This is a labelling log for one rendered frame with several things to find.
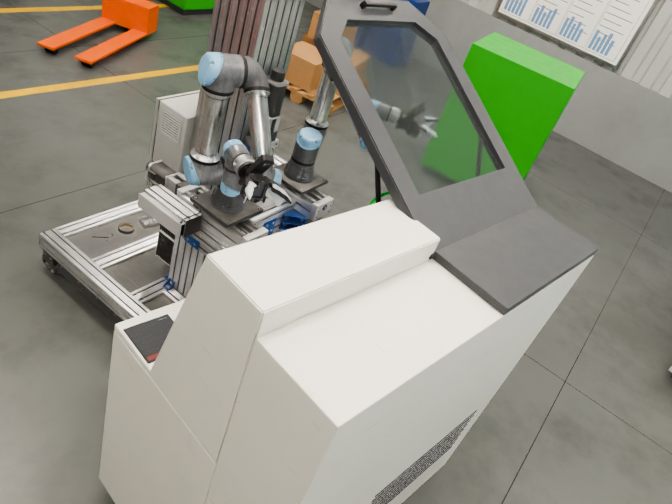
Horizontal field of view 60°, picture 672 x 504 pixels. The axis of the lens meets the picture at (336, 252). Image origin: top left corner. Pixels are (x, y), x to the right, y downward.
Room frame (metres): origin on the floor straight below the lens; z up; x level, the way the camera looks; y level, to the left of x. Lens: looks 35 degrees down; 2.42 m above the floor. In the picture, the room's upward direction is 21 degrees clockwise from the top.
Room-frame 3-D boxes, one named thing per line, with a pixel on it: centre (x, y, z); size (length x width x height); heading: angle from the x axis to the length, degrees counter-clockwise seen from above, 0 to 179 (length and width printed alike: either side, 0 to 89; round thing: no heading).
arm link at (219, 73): (1.96, 0.61, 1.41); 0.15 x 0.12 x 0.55; 130
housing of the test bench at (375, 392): (1.44, -0.40, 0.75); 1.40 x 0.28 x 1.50; 147
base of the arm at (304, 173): (2.50, 0.31, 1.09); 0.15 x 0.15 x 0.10
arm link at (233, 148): (1.76, 0.44, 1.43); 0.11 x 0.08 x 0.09; 40
